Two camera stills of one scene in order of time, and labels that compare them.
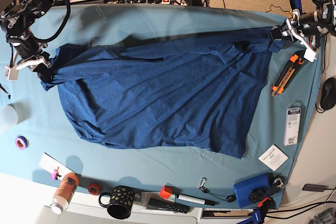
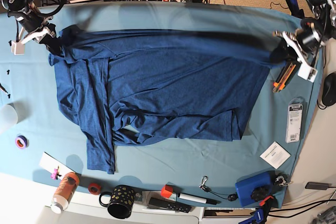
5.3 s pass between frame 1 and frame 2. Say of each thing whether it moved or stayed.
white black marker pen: stayed
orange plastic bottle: stayed
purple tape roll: stayed
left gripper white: moved
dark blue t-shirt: moved
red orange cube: stayed
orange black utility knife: stayed
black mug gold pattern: stayed
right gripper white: moved
